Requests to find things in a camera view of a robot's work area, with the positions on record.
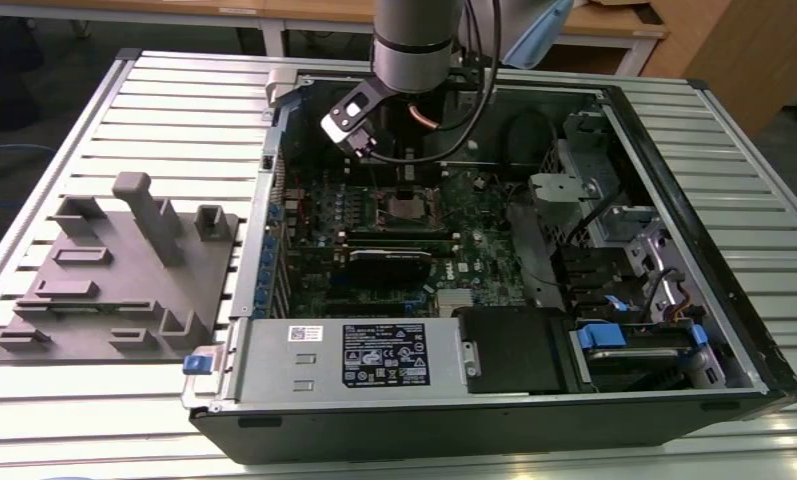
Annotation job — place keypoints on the silver coin battery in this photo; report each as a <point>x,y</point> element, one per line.
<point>478,181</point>

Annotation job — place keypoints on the green motherboard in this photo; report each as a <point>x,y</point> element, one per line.
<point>491,250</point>

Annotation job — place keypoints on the black graphics card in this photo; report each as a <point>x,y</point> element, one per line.
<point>384,272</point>

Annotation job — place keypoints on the perforated metal drive cage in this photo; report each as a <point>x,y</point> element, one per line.
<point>598,160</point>

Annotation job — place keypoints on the small silver heatsink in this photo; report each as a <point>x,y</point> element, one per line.
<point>454,297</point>

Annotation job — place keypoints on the silver power supply unit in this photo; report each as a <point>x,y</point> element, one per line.
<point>271,370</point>

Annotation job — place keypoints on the grey parts rack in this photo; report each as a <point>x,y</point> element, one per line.
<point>137,300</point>

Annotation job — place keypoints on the blue plastic latch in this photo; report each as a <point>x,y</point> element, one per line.
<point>196,365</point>

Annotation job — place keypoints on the silver hard disk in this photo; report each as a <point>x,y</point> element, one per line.
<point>631,354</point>

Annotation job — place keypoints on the wooden cabinet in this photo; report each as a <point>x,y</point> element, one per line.
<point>758,50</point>

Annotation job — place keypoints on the dark office chair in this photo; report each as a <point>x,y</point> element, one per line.
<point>4,75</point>

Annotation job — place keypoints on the black PC case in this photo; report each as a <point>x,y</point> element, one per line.
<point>438,435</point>

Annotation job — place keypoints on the blue plastic clip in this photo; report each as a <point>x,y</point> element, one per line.
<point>696,335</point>

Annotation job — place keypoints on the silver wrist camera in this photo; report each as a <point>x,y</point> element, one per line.
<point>347,112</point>

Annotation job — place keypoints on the silver metal bracket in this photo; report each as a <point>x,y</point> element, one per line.
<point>560,187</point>

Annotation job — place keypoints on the wooden desk white frame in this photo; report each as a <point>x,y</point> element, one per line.
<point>137,3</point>
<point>631,25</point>

